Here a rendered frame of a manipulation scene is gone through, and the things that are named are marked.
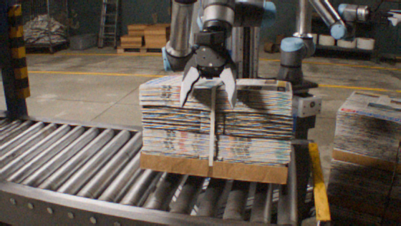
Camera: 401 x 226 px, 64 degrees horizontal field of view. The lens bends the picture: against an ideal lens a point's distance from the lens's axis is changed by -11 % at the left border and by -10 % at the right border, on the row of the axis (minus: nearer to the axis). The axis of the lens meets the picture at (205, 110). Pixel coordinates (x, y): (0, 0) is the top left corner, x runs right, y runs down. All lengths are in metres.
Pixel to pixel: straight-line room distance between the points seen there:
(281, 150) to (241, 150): 0.09
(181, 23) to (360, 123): 0.84
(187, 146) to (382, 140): 0.89
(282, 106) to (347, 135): 0.75
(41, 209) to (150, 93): 0.42
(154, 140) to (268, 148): 0.28
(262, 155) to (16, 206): 0.67
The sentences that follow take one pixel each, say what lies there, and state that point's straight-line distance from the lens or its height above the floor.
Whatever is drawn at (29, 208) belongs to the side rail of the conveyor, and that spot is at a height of 0.76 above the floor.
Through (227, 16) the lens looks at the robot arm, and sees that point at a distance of 0.85.
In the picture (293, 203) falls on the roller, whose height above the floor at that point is 0.80.
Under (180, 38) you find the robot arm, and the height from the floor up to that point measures 1.09.
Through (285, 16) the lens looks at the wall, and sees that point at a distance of 7.97.
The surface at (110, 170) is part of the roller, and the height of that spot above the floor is 0.80.
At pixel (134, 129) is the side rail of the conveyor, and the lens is 1.32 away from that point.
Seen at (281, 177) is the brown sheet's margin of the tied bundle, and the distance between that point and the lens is 0.87.
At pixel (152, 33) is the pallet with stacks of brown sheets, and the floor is 0.42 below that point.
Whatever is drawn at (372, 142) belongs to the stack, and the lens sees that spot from 1.54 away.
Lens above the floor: 1.29
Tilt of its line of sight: 19 degrees down
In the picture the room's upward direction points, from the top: straight up
